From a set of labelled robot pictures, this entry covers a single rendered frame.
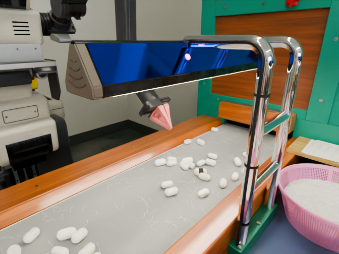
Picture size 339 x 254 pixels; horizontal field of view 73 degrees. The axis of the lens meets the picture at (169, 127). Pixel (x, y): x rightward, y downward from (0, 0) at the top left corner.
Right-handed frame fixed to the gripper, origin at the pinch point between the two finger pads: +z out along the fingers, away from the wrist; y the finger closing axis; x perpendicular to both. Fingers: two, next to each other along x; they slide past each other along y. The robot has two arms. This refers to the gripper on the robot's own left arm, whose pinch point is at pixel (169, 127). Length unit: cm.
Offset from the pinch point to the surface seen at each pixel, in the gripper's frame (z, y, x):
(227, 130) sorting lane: 8.1, 36.8, 9.0
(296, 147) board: 28.0, 30.8, -12.9
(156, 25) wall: -129, 125, 59
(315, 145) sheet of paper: 31, 36, -16
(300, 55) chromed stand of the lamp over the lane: 10.2, 2.5, -38.5
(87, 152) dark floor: -70, 48, 173
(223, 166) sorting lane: 19.3, 8.7, -0.9
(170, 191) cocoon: 16.6, -13.9, -1.0
